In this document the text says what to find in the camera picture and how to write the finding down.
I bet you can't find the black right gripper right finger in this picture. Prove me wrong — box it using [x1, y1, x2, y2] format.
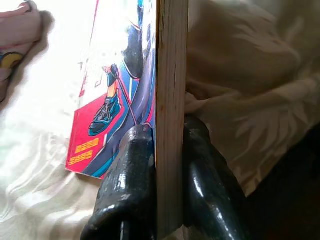
[183, 115, 251, 240]

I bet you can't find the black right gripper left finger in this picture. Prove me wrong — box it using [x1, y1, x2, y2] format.
[79, 124, 157, 240]

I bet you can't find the colourful comic book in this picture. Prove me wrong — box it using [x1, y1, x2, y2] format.
[64, 0, 190, 240]

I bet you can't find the pink cartoon print blanket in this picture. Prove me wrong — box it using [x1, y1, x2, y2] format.
[0, 0, 42, 103]

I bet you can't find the beige floral bed sheet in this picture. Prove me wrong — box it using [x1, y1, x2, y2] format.
[0, 0, 320, 240]

